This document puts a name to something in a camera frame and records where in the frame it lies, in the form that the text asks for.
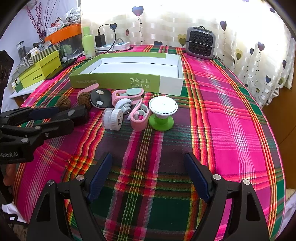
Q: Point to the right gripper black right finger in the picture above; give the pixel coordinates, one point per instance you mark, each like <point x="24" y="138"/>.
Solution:
<point x="246" y="219"/>

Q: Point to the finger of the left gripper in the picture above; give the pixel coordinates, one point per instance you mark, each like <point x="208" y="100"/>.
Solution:
<point x="22" y="115"/>
<point x="44" y="131"/>

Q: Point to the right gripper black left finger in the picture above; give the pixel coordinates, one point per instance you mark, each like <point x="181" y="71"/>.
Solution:
<point x="49" y="220"/>

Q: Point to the brown walnut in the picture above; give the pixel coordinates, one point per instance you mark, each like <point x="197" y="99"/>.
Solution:
<point x="63" y="103"/>
<point x="84" y="99"/>

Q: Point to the black round disc holder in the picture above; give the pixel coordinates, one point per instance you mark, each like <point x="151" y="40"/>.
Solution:
<point x="101" y="98"/>

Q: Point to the white mushroom knob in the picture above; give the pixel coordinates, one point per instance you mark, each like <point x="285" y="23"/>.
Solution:
<point x="124" y="105"/>

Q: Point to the pink U-shaped clip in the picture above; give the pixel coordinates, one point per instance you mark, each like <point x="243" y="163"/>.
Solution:
<point x="139" y="116"/>

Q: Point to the pink clip with green pad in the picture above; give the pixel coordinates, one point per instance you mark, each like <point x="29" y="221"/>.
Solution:
<point x="134" y="94"/>

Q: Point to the white green suction cup holder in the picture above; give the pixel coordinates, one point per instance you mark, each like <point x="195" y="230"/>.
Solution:
<point x="162" y="108"/>

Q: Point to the black flashlight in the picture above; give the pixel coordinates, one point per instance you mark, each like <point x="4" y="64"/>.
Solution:
<point x="79" y="115"/>

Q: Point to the striped gift box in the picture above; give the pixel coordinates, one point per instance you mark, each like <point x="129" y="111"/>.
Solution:
<point x="33" y="60"/>

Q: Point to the black smartphone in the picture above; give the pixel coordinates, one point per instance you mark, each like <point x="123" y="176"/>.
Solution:
<point x="61" y="68"/>

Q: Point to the yellow-green shoe box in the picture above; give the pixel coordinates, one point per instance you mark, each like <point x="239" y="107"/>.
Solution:
<point x="40" y="70"/>

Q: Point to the glass jar black lid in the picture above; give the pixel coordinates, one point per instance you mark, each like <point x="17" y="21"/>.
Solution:
<point x="21" y="50"/>

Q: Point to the green lotion bottle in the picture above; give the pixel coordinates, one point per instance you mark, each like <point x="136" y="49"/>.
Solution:
<point x="88" y="43"/>

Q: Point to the pink flower branches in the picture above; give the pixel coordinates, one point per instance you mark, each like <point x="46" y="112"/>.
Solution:
<point x="40" y="16"/>

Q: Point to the orange storage box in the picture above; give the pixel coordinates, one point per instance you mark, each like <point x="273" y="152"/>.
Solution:
<point x="64" y="33"/>

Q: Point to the black power adapter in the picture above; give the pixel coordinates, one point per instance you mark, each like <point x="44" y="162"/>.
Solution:
<point x="100" y="40"/>

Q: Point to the plaid bedspread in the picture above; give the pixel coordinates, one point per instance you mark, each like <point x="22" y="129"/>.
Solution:
<point x="148" y="194"/>

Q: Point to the white blue power strip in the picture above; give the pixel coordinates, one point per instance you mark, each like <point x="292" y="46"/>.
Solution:
<point x="116" y="47"/>

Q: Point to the green and white tray box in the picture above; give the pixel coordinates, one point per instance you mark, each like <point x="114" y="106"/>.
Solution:
<point x="153" y="72"/>

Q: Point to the grey mini fan heater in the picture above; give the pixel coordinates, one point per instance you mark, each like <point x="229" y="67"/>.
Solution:
<point x="200" y="42"/>

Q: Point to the heart pattern curtain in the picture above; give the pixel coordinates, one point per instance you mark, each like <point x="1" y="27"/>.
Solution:
<point x="252" y="39"/>

